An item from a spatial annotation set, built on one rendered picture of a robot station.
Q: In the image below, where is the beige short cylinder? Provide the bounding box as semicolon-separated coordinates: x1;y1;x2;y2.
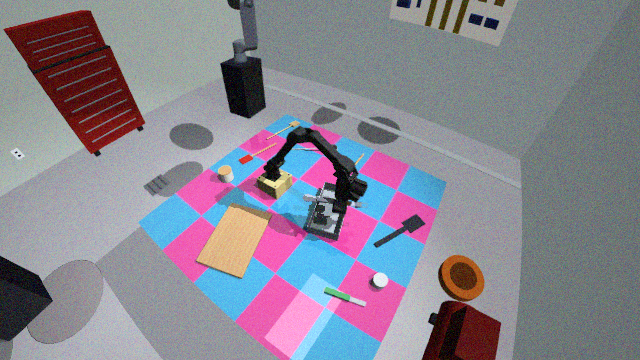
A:
218;166;234;183

